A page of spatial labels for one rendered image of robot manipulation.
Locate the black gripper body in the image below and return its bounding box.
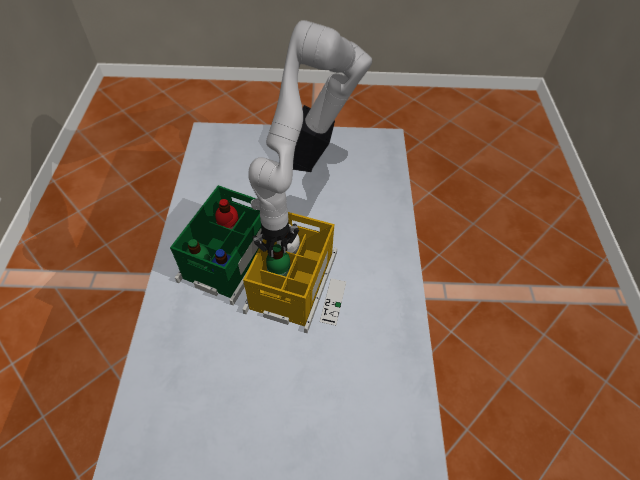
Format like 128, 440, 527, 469
261, 220, 291, 242

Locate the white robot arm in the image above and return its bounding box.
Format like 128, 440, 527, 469
248, 20, 372, 231

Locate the blue bottle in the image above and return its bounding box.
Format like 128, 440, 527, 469
212, 249, 231, 267

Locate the white paper pick list strip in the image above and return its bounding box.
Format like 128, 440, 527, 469
320, 279, 346, 326

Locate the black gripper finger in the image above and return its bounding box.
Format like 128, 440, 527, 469
280, 224, 299, 254
253, 233, 276, 257

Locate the yellow crate with dividers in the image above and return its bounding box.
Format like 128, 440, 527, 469
243, 219, 333, 326

